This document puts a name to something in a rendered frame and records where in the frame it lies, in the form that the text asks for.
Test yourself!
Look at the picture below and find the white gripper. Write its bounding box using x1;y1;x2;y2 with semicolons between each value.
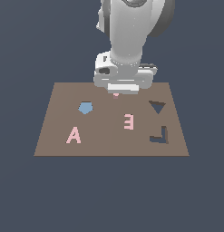
93;51;159;95

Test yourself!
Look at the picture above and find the blue pentagon block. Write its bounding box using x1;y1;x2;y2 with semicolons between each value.
77;101;94;115

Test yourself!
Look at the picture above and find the pink letter E block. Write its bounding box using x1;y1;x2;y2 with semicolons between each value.
123;113;135;131

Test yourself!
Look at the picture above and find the brown slotted board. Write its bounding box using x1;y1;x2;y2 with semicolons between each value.
34;82;190;158

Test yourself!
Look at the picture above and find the pink letter A block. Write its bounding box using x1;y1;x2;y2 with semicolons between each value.
65;126;83;145

